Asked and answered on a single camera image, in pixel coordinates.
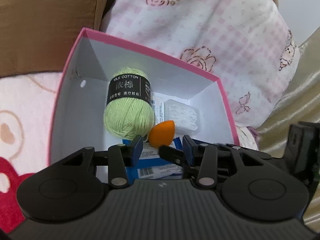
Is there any orange makeup sponge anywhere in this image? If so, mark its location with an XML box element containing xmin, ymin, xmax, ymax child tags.
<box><xmin>148</xmin><ymin>120</ymin><xmax>175</xmax><ymax>148</ymax></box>

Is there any blue wet wipes pack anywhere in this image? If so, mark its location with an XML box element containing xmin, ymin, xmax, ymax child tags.
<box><xmin>126</xmin><ymin>141</ymin><xmax>183</xmax><ymax>184</ymax></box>

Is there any clear floss pick box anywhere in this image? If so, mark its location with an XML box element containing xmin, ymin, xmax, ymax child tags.
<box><xmin>164</xmin><ymin>99</ymin><xmax>200</xmax><ymax>135</ymax></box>

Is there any green yarn ball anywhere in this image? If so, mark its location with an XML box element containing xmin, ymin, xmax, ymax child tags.
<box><xmin>104</xmin><ymin>67</ymin><xmax>154</xmax><ymax>140</ymax></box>

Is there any white tissue packet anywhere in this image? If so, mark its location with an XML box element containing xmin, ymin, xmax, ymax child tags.
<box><xmin>151</xmin><ymin>96</ymin><xmax>165</xmax><ymax>125</ymax></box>

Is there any pink cardboard box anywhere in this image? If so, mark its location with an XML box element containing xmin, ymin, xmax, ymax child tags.
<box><xmin>48</xmin><ymin>28</ymin><xmax>239</xmax><ymax>164</ymax></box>

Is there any gold satin curtain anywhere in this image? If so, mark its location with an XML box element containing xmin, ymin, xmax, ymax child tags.
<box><xmin>258</xmin><ymin>31</ymin><xmax>319</xmax><ymax>231</ymax></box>

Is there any bear print blanket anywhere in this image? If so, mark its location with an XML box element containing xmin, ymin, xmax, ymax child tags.
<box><xmin>1</xmin><ymin>73</ymin><xmax>62</xmax><ymax>233</ymax></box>

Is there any pink checkered pillow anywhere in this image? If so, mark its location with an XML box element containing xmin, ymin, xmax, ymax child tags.
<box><xmin>101</xmin><ymin>0</ymin><xmax>301</xmax><ymax>128</ymax></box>

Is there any brown embroidered pillow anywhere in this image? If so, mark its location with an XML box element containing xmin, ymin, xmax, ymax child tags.
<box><xmin>1</xmin><ymin>0</ymin><xmax>114</xmax><ymax>77</ymax></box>

